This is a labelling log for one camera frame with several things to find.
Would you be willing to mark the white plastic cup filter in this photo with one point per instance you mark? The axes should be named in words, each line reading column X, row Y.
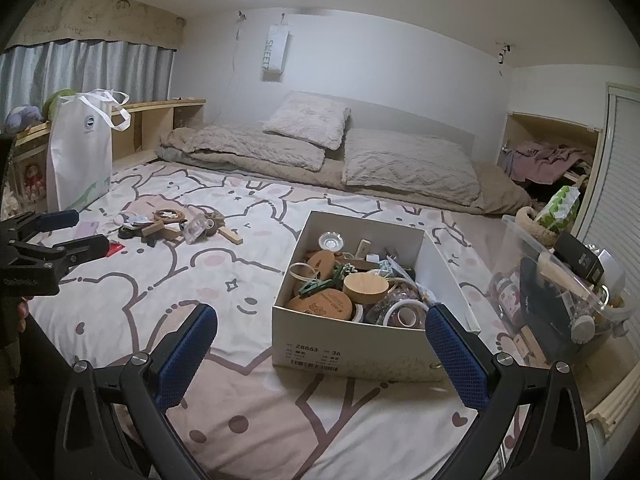
column 331, row 241

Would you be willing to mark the engraved wooden block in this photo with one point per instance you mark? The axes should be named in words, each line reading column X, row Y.
column 160, row 230

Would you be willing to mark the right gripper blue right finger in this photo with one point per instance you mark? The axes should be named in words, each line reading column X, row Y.
column 461, row 354

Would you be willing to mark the large beige pillow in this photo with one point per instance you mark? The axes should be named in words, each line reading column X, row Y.
column 410, row 163

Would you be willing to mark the pile of clothes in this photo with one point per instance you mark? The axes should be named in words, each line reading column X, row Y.
column 540, row 162

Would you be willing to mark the small beige pillow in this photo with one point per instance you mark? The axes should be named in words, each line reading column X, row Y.
column 313, row 119

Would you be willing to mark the lilac card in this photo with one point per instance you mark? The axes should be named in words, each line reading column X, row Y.
column 86, row 229

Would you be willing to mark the white hanging sweet sign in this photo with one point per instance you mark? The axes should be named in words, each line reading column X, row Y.
column 275, row 49

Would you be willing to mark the red label bottle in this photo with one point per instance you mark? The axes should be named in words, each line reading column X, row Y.
column 509, row 300

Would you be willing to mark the purple plush toy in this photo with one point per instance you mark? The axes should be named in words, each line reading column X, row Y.
column 22, row 118

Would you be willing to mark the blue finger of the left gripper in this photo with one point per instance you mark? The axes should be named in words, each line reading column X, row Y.
column 54, row 221
column 82, row 250

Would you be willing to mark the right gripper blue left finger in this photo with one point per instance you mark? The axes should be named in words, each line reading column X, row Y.
column 179, row 354

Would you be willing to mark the clear plastic bag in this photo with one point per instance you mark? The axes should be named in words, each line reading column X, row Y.
column 195, row 228

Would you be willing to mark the grey curtain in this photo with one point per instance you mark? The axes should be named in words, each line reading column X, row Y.
column 30, row 75

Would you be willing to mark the clear plastic storage bin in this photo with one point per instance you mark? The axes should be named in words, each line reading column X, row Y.
column 565, row 317

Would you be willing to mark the beige fluffy basket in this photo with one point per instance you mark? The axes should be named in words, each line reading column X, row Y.
column 547, row 236

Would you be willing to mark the wooden stick block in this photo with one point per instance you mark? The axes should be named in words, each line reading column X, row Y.
column 230, row 235

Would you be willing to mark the folded beige blanket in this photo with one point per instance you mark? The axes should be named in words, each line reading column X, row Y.
column 254, row 152

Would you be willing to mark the cork coaster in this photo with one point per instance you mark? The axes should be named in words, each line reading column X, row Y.
column 329, row 303
column 321, row 265

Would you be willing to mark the left hand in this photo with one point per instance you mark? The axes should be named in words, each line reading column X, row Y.
column 23, row 313

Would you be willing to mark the white tote bag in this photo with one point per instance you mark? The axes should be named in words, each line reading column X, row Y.
column 79, row 157

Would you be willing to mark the bunny print bedspread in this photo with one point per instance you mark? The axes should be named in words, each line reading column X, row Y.
column 243, row 417

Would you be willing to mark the green plastic clip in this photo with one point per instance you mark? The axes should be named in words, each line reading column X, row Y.
column 312, row 287

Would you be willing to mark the green tissue pack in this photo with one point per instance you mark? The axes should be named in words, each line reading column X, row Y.
column 561, row 210

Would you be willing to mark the white rectangular box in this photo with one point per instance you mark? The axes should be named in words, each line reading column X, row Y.
column 363, row 249

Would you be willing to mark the white storage box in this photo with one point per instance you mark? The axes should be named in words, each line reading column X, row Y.
column 385, row 340

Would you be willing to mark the red foil packet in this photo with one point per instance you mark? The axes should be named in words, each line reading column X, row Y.
column 114, row 249

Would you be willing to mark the round wooden lid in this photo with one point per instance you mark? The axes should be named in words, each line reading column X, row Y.
column 365, row 288

